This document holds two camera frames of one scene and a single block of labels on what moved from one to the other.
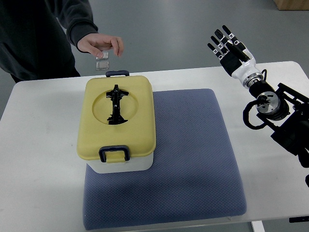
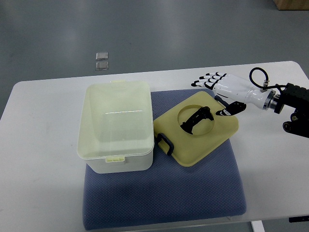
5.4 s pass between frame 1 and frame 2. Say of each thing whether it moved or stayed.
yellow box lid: moved
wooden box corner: stayed
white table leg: stayed
